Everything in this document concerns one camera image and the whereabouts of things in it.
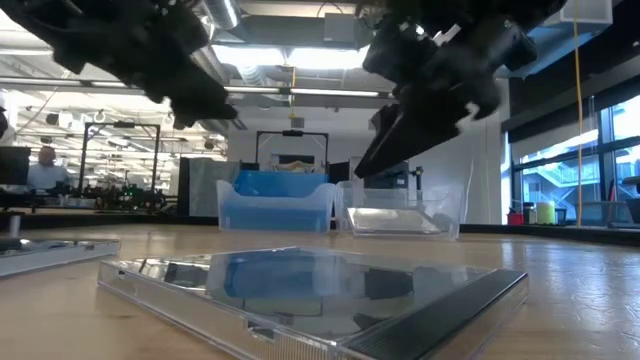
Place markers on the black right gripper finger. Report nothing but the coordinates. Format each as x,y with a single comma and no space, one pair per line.
382,135
425,130

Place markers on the clear plastic bin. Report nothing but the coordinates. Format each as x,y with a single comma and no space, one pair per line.
226,192
450,210

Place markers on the blue jewel case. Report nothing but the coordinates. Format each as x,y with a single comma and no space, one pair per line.
280,184
275,219

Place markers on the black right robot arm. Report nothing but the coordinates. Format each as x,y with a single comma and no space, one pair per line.
500,10

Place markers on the black equipment box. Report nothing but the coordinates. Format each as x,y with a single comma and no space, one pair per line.
395,180

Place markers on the long ceiling light bar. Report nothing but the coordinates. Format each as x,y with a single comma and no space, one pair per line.
325,92

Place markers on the grey partition panel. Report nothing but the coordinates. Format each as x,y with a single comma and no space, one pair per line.
205,185

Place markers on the red container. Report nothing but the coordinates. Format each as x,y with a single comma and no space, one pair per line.
515,219

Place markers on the yellow-green container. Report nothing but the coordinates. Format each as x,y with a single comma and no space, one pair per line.
545,213

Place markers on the white ceiling box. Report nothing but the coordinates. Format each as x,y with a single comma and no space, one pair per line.
590,10

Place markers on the person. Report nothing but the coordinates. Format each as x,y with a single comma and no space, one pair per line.
47,175

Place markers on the black monitor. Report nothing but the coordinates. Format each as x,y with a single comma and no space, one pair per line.
14,166

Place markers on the black frame clamp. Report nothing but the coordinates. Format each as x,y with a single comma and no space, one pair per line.
418,175

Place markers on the silver ventilation duct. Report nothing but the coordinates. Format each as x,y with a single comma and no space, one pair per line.
222,12

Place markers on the black robot station frame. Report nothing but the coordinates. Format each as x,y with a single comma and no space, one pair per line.
120,125
292,133

